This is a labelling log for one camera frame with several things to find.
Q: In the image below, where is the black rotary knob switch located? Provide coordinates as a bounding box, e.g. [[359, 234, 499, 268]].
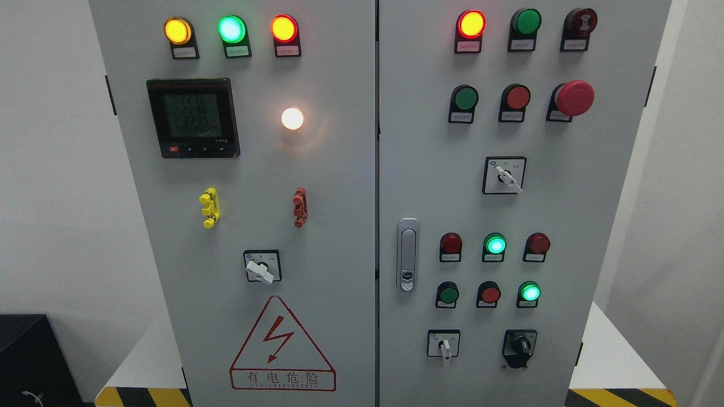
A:
[[502, 329, 538, 369]]

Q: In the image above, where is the red terminal connector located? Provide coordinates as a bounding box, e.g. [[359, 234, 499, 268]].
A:
[[292, 187, 308, 228]]

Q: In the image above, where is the dark red indicator light left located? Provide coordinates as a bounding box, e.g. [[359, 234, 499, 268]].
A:
[[439, 232, 463, 263]]

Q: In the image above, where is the dark red indicator light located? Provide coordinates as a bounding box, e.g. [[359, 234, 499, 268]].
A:
[[522, 232, 551, 263], [439, 232, 463, 263]]

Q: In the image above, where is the white lit indicator light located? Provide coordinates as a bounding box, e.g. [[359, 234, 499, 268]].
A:
[[280, 107, 304, 131]]

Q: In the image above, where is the green push button lower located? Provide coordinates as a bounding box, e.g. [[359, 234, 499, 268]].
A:
[[435, 281, 460, 309]]

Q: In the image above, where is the green push button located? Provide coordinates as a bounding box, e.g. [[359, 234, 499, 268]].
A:
[[435, 281, 460, 309], [447, 84, 479, 124]]

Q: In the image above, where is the grey left cabinet door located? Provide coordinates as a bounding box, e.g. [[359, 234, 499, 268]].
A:
[[89, 1, 376, 406]]

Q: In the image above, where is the grey cabinet door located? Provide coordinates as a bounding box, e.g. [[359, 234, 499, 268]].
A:
[[89, 1, 376, 406], [378, 1, 671, 406]]

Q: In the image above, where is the green lit indicator light middle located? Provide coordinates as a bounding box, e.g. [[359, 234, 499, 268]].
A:
[[481, 232, 507, 262]]

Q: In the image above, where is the green push button upper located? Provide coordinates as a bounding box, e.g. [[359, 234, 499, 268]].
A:
[[447, 84, 479, 124]]

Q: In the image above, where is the yellow terminal connector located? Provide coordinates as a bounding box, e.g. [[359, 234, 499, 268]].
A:
[[199, 187, 220, 229]]

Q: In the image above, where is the red push button lower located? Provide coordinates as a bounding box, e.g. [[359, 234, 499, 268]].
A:
[[476, 281, 502, 309]]

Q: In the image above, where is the red push button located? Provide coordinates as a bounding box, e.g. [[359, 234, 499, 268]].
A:
[[497, 83, 532, 123], [476, 281, 502, 309]]

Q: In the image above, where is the grey right cabinet door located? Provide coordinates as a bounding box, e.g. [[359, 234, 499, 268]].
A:
[[378, 1, 671, 406]]

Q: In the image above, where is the red electric hazard warning sticker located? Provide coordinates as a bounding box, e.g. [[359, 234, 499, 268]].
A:
[[229, 295, 337, 392]]

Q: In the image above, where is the dark red indicator light right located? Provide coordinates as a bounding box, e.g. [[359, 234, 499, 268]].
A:
[[522, 232, 551, 263]]

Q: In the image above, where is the red push button upper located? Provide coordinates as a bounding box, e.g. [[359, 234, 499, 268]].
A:
[[497, 83, 532, 123]]

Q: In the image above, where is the black digital power meter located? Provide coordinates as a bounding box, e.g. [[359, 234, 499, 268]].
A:
[[146, 77, 240, 159]]

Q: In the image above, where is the green lit indicator light lower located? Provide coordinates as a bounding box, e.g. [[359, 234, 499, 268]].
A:
[[515, 280, 541, 309]]

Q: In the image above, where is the red-orange indicator light left door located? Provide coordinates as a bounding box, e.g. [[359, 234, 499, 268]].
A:
[[270, 15, 301, 58]]

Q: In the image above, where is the red lit indicator light right door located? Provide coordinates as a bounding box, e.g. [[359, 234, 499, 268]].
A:
[[454, 10, 486, 54]]

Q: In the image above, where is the green lit indicator light top-left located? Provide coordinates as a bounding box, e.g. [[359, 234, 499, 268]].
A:
[[217, 15, 252, 59]]

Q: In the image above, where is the red emergency stop mushroom button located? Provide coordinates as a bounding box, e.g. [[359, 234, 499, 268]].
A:
[[546, 80, 595, 123]]

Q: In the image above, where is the green indicator light top right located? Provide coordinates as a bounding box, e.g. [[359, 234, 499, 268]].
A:
[[507, 8, 541, 52]]

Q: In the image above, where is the yellow indicator light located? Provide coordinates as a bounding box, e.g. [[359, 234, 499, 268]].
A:
[[165, 16, 200, 60]]

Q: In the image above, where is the dark red buzzer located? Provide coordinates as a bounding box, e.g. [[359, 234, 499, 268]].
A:
[[559, 8, 598, 52]]

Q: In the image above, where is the white platform with hazard stripes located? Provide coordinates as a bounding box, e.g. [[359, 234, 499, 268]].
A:
[[95, 305, 678, 406]]

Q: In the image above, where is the black box bottom left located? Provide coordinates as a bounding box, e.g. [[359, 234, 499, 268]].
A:
[[1, 314, 83, 406]]

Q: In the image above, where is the silver door lock handle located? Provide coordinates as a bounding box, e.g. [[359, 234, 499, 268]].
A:
[[397, 218, 420, 293]]

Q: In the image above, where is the white selector switch left door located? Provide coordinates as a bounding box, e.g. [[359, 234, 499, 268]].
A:
[[243, 249, 283, 285]]

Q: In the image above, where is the white selector switch upper right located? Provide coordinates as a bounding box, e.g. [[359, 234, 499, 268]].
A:
[[482, 155, 527, 195]]

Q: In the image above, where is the white selector switch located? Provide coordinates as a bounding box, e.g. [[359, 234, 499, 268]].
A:
[[426, 329, 461, 365], [482, 155, 527, 195]]

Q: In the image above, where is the white selector switch lower right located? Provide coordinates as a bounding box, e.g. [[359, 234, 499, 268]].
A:
[[426, 329, 461, 365]]

